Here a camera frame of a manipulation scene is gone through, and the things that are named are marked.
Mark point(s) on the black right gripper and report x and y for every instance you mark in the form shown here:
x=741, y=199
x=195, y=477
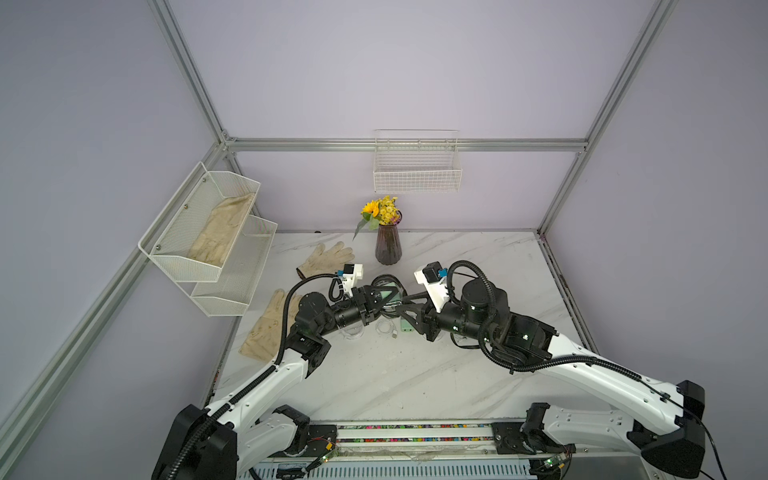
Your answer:
x=430, y=319

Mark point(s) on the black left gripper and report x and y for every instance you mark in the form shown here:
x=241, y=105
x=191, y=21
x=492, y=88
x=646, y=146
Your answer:
x=364, y=304

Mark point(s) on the clear pouch with black zipper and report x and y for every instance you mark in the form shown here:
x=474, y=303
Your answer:
x=390, y=291

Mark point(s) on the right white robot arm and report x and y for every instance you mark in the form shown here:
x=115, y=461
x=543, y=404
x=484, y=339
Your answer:
x=666, y=420

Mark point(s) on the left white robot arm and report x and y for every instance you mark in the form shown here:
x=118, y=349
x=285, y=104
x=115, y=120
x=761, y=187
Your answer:
x=227, y=437

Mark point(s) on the cream knit work glove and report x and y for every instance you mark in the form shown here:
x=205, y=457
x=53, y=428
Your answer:
x=326, y=260

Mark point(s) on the yellow leather work glove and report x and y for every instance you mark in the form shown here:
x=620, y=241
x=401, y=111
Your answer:
x=263, y=341

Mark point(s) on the mint green dual usb charger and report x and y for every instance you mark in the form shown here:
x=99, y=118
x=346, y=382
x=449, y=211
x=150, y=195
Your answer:
x=406, y=325

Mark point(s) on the lower white mesh shelf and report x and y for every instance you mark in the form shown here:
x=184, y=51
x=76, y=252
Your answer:
x=232, y=293

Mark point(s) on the white mesh shelf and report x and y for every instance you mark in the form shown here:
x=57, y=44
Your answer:
x=232, y=293
x=173, y=242

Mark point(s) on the dark ribbed glass vase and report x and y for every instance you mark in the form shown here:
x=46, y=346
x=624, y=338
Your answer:
x=388, y=250

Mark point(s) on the yellow flower bouquet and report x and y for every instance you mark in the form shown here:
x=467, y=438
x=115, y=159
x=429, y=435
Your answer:
x=377, y=213

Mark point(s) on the beige glove in shelf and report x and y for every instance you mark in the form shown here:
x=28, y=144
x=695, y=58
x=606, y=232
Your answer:
x=219, y=233

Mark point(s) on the upper white mesh shelf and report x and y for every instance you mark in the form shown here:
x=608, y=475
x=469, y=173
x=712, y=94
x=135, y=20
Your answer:
x=173, y=242

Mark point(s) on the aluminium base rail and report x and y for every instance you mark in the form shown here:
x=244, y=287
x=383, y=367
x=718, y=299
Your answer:
x=553, y=432

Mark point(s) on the white wire wall basket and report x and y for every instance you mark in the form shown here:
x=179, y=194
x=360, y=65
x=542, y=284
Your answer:
x=416, y=161

